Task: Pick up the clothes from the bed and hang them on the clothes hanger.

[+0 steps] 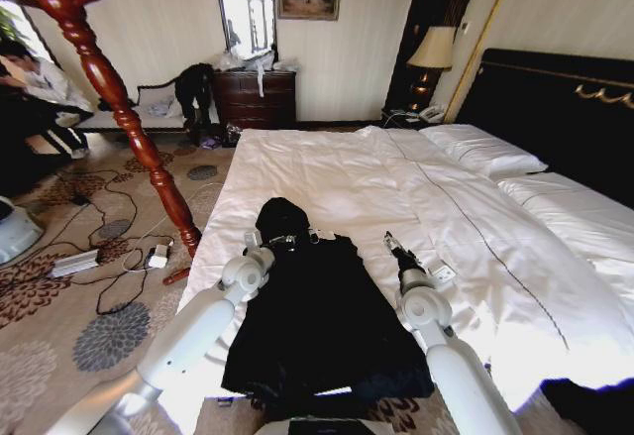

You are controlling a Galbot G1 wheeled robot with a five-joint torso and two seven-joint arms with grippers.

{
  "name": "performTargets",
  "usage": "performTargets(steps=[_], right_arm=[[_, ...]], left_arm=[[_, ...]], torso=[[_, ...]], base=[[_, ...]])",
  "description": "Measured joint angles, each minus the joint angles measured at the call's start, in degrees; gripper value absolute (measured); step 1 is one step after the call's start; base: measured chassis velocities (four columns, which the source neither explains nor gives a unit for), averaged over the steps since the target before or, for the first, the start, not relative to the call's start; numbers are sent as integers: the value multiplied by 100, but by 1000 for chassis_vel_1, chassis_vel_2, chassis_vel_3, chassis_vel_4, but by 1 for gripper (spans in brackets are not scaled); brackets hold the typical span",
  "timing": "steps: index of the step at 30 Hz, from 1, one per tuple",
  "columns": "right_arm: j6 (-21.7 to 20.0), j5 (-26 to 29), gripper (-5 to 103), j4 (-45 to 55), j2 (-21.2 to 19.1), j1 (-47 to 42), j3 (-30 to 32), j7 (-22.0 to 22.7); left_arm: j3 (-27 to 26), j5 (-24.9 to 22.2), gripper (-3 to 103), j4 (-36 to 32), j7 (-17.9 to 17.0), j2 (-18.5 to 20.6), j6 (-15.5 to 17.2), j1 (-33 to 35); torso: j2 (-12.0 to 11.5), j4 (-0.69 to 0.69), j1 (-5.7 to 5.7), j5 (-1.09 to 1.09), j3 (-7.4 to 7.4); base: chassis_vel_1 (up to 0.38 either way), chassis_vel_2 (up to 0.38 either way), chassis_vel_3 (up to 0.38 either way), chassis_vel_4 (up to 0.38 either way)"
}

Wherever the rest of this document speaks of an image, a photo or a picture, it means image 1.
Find black clothing on bench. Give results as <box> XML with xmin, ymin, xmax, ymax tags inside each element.
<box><xmin>173</xmin><ymin>62</ymin><xmax>217</xmax><ymax>132</ymax></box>

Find white duvet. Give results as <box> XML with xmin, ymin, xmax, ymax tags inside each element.
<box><xmin>176</xmin><ymin>125</ymin><xmax>634</xmax><ymax>412</ymax></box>

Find white pillow with dark line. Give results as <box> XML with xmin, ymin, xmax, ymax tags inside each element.
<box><xmin>419</xmin><ymin>123</ymin><xmax>550</xmax><ymax>181</ymax></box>

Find black floor cable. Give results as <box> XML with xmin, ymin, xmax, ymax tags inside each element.
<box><xmin>29</xmin><ymin>166</ymin><xmax>175</xmax><ymax>317</ymax></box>

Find table lamp with cream shade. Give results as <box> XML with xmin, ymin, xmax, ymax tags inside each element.
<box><xmin>406</xmin><ymin>25</ymin><xmax>458</xmax><ymax>110</ymax></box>

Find white machine base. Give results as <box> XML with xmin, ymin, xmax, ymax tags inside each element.
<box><xmin>0</xmin><ymin>195</ymin><xmax>47</xmax><ymax>266</ymax></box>

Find clear plastic bags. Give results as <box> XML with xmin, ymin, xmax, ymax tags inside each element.
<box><xmin>211</xmin><ymin>49</ymin><xmax>301</xmax><ymax>73</ymax></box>

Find person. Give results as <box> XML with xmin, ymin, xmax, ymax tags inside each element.
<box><xmin>0</xmin><ymin>40</ymin><xmax>96</xmax><ymax>161</ymax></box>

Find robot front shell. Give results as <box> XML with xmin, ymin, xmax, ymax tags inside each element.
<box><xmin>285</xmin><ymin>416</ymin><xmax>378</xmax><ymax>435</ymax></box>

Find white bed sheet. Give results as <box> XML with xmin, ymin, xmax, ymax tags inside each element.
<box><xmin>496</xmin><ymin>170</ymin><xmax>634</xmax><ymax>310</ymax></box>

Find black garment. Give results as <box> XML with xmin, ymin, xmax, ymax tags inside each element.
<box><xmin>220</xmin><ymin>196</ymin><xmax>437</xmax><ymax>407</ymax></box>

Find white desk telephone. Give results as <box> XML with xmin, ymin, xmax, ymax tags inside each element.
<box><xmin>417</xmin><ymin>104</ymin><xmax>447</xmax><ymax>125</ymax></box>

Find black headboard with gold trim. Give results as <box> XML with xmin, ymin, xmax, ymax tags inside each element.
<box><xmin>454</xmin><ymin>48</ymin><xmax>634</xmax><ymax>209</ymax></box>

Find dark bed bench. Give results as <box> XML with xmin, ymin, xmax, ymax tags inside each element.
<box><xmin>541</xmin><ymin>377</ymin><xmax>634</xmax><ymax>435</ymax></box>

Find white hanging cloth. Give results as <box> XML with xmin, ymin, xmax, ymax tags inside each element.
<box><xmin>252</xmin><ymin>52</ymin><xmax>279</xmax><ymax>99</ymax></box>

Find red-brown wooden coat rack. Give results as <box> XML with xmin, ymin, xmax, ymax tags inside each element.
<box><xmin>0</xmin><ymin>0</ymin><xmax>204</xmax><ymax>287</ymax></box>

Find dark wooden dresser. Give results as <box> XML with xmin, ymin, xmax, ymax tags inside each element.
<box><xmin>212</xmin><ymin>68</ymin><xmax>299</xmax><ymax>132</ymax></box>

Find upholstered bench with dark frame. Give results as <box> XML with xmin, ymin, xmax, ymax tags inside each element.
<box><xmin>72</xmin><ymin>81</ymin><xmax>222</xmax><ymax>135</ymax></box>

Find wall mirror with dark frame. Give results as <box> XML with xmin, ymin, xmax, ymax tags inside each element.
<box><xmin>211</xmin><ymin>0</ymin><xmax>278</xmax><ymax>55</ymax></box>

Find dark bags on floor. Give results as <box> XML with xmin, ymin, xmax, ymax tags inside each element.
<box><xmin>199</xmin><ymin>121</ymin><xmax>245</xmax><ymax>150</ymax></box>

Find green plant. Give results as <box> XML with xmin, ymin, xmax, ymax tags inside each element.
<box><xmin>0</xmin><ymin>4</ymin><xmax>32</xmax><ymax>46</ymax></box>

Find dark nightstand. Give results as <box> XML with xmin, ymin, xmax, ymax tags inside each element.
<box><xmin>379</xmin><ymin>106</ymin><xmax>447</xmax><ymax>130</ymax></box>

